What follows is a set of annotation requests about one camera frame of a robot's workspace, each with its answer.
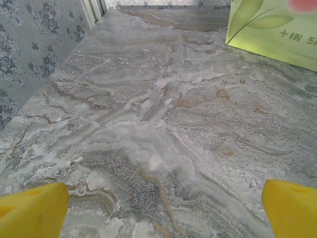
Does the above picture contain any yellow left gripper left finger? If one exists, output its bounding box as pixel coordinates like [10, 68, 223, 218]
[0, 182, 70, 238]

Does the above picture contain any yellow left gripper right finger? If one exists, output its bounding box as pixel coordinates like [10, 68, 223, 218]
[262, 179, 317, 238]

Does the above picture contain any aluminium corner post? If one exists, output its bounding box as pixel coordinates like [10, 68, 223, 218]
[83, 0, 108, 28]

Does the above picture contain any white green paper bag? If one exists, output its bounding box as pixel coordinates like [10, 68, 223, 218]
[224, 0, 317, 73]

